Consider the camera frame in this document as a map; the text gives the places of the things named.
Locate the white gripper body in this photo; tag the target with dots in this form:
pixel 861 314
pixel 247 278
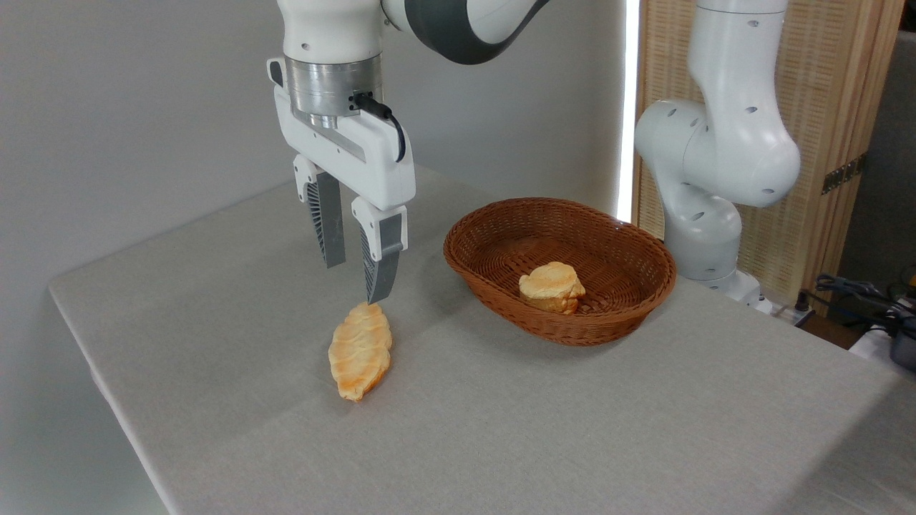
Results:
pixel 358 154

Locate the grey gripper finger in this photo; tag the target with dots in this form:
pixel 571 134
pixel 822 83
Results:
pixel 328 214
pixel 383 236

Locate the long golden bread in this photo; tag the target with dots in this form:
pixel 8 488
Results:
pixel 360 350

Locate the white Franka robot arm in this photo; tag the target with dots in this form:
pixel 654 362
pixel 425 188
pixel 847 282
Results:
pixel 715 157

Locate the round golden bread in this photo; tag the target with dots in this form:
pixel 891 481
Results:
pixel 551 282

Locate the brown wicker basket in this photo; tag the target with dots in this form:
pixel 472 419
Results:
pixel 608 322

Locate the grey tablecloth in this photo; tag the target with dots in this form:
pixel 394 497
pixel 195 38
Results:
pixel 501 429

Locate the white vertical light strip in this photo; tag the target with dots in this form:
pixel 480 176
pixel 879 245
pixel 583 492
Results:
pixel 628 107

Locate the white power strip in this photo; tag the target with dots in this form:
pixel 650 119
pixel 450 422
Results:
pixel 787 312

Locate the black screen hinge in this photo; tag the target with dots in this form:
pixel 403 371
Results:
pixel 844 174

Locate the wooden folding screen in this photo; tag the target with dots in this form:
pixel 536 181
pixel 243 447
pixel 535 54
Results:
pixel 823 71

